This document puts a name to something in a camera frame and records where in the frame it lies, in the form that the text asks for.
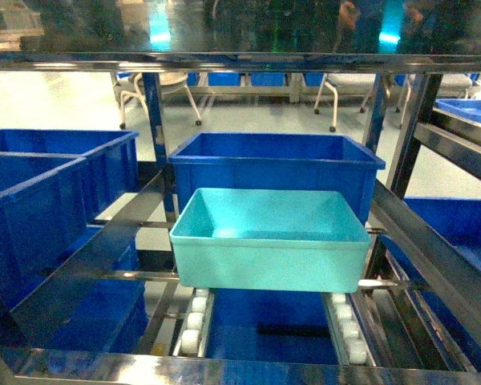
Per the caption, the teal plastic bin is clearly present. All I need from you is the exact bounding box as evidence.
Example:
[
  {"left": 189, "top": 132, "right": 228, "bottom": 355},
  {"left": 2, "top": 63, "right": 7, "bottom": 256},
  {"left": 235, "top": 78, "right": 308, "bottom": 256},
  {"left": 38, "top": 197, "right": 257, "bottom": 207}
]
[{"left": 170, "top": 188, "right": 371, "bottom": 293}]

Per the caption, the blue bin far left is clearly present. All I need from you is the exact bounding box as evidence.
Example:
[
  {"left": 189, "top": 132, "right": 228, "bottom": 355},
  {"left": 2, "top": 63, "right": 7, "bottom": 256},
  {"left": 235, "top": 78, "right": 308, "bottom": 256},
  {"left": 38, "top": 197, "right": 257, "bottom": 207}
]
[{"left": 0, "top": 128, "right": 140, "bottom": 220}]

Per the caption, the white roller track left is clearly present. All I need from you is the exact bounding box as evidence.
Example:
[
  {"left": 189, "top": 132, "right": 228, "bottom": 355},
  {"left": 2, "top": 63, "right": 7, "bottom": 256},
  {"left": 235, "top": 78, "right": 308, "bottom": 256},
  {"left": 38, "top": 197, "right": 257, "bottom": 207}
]
[{"left": 172, "top": 288, "right": 215, "bottom": 358}]

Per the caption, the blue bin lower centre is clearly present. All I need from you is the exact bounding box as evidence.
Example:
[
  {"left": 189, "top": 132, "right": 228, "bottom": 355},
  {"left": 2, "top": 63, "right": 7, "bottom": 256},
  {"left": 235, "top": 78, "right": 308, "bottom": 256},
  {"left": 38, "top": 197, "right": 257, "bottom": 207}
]
[{"left": 206, "top": 289, "right": 338, "bottom": 365}]

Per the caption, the blue bin lower right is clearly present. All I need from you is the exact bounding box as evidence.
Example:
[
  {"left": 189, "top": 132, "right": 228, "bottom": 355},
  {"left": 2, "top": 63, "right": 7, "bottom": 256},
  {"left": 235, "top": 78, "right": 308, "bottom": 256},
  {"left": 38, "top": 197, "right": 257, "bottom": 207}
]
[{"left": 380, "top": 196, "right": 481, "bottom": 282}]

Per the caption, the white stool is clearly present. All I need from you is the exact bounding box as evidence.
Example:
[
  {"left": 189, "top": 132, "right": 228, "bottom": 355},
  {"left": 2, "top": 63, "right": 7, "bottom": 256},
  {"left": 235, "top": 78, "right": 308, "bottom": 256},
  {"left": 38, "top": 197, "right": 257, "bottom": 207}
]
[{"left": 113, "top": 72, "right": 202, "bottom": 130}]

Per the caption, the blue bin near left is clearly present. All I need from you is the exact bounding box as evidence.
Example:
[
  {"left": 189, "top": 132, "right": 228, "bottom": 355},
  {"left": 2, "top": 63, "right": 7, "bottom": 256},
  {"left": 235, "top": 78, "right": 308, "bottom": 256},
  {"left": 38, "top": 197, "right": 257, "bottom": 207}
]
[{"left": 0, "top": 154, "right": 87, "bottom": 309}]

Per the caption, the blue bin behind teal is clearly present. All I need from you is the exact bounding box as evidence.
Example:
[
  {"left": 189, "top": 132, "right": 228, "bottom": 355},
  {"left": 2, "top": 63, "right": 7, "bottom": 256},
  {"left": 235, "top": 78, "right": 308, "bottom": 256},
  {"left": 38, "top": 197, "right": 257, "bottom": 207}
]
[{"left": 168, "top": 132, "right": 386, "bottom": 223}]

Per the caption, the white roller track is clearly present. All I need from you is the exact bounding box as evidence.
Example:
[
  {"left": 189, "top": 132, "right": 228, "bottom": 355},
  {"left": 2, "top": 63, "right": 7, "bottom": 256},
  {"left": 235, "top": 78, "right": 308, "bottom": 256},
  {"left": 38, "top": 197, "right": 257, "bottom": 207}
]
[
  {"left": 172, "top": 288, "right": 215, "bottom": 358},
  {"left": 321, "top": 293, "right": 375, "bottom": 367}
]

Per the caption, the white roller track right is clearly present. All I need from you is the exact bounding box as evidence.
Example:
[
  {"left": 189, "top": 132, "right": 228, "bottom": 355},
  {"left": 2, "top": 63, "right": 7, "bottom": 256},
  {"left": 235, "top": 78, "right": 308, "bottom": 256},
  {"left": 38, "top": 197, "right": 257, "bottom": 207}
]
[{"left": 321, "top": 293, "right": 375, "bottom": 367}]

